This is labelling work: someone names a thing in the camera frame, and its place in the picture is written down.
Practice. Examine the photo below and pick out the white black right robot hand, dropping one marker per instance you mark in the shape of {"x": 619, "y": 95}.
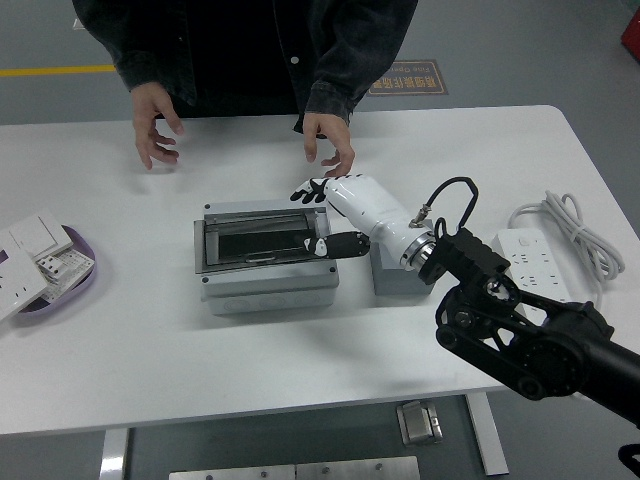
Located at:
{"x": 370, "y": 205}

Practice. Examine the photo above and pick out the person's left hand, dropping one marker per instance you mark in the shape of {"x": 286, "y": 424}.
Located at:
{"x": 325, "y": 132}

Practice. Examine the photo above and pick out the person's right hand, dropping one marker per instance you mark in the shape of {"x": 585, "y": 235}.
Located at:
{"x": 147, "y": 120}

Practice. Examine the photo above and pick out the grey electrical box clear lid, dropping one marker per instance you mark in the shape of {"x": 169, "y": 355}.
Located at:
{"x": 270, "y": 290}

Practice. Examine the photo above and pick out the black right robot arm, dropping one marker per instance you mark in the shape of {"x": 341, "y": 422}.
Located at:
{"x": 550, "y": 350}

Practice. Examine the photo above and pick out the person's left forearm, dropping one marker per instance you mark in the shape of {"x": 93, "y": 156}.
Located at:
{"x": 360, "y": 65}

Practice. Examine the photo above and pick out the person's right forearm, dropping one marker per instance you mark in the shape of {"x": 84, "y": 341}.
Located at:
{"x": 145, "y": 55}

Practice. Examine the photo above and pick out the grey cube block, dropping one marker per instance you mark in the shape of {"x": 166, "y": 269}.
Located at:
{"x": 395, "y": 282}

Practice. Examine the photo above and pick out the silver metal box under table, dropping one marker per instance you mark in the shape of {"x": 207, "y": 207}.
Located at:
{"x": 417, "y": 422}

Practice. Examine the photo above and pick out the yellow floor tape line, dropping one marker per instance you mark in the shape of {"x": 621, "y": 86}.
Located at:
{"x": 50, "y": 71}

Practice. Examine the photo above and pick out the dark floor sign orange text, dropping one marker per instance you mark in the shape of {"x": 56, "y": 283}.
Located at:
{"x": 425, "y": 80}

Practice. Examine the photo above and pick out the person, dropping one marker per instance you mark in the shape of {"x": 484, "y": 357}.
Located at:
{"x": 240, "y": 50}

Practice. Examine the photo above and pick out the white socket module with holes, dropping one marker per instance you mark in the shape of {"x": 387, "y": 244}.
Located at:
{"x": 67, "y": 265}

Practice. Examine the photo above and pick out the white power strip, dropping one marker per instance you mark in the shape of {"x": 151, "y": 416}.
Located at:
{"x": 535, "y": 260}

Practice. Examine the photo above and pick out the purple plastic tray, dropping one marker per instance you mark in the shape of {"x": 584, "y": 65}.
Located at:
{"x": 75, "y": 296}

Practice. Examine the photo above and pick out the large white socket panel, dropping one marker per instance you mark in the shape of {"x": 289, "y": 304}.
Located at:
{"x": 17, "y": 285}

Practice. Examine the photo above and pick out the white table leg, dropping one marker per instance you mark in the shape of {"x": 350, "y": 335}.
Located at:
{"x": 112, "y": 455}
{"x": 487, "y": 435}

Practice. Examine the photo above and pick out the red crate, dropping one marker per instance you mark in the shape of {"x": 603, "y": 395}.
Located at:
{"x": 631, "y": 35}

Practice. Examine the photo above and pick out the white rocker switch panel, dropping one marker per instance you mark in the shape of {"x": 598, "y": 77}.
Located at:
{"x": 35, "y": 232}

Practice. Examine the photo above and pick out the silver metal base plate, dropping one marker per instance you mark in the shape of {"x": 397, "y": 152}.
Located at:
{"x": 300, "y": 471}

